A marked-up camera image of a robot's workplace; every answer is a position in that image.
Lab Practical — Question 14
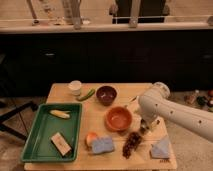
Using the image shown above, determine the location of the orange bowl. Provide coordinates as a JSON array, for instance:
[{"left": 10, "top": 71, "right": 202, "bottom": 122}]
[{"left": 105, "top": 106, "right": 132, "bottom": 132}]

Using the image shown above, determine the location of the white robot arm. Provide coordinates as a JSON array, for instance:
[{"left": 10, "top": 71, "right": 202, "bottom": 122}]
[{"left": 138, "top": 82, "right": 213, "bottom": 142}]

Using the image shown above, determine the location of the dark maroon bowl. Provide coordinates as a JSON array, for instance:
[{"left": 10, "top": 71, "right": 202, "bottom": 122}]
[{"left": 96, "top": 86, "right": 117, "bottom": 106}]

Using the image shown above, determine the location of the green pepper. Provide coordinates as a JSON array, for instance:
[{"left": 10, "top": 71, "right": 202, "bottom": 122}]
[{"left": 76, "top": 89, "right": 95, "bottom": 102}]

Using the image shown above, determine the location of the small spoon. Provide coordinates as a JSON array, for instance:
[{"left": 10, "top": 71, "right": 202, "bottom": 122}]
[{"left": 124, "top": 96, "right": 138, "bottom": 108}]

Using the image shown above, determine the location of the white cup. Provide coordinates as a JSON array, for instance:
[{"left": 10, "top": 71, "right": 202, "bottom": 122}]
[{"left": 68, "top": 80, "right": 82, "bottom": 96}]

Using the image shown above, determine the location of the orange peach fruit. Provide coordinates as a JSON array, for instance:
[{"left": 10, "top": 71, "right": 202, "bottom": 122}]
[{"left": 85, "top": 132, "right": 98, "bottom": 147}]

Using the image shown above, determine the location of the dark grape bunch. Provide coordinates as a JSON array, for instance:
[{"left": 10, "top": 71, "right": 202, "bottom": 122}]
[{"left": 122, "top": 132, "right": 142, "bottom": 159}]

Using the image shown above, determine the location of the metal measuring cup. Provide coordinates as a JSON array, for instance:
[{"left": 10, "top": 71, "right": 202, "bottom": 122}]
[{"left": 140, "top": 119, "right": 160, "bottom": 135}]

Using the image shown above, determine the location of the wooden block sponge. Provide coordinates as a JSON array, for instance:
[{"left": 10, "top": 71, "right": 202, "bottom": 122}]
[{"left": 51, "top": 132, "right": 72, "bottom": 156}]

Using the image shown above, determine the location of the blue cloth right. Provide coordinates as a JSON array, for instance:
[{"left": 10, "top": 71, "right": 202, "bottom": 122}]
[{"left": 150, "top": 136, "right": 170, "bottom": 159}]

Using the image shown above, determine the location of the green plastic tray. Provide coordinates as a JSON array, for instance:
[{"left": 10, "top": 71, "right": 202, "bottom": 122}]
[{"left": 21, "top": 103, "right": 82, "bottom": 163}]

